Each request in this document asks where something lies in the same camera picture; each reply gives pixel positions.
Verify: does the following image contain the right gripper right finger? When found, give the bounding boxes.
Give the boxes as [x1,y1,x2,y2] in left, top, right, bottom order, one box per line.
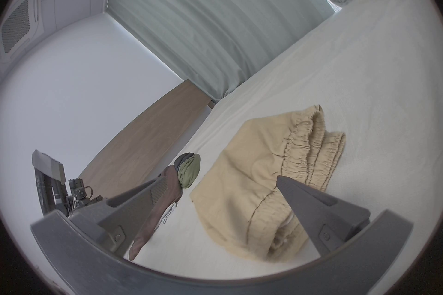
[276,175,371,257]

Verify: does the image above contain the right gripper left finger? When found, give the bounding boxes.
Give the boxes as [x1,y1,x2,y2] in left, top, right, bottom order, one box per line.
[71,178,167,258]

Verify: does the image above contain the beige shorts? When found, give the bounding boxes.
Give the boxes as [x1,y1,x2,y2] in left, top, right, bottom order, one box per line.
[190,104,347,263]

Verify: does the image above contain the bed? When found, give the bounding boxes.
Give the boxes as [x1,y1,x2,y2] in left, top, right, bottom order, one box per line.
[77,0,443,278]

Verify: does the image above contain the brown shorts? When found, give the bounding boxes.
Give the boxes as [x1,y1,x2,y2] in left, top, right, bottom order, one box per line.
[129,166,183,261]

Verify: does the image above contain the white garment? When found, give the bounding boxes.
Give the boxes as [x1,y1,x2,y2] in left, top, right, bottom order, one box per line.
[161,202,179,223]

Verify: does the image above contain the green garment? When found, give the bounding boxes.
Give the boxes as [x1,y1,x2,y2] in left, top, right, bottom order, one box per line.
[177,153,201,189]

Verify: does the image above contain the black garment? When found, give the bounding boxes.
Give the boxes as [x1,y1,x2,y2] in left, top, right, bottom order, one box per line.
[174,153,192,171]

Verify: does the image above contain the window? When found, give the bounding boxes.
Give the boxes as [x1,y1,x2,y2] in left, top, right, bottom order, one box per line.
[318,0,343,12]

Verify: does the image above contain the ceiling air conditioner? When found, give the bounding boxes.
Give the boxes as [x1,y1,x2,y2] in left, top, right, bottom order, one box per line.
[0,0,45,57]

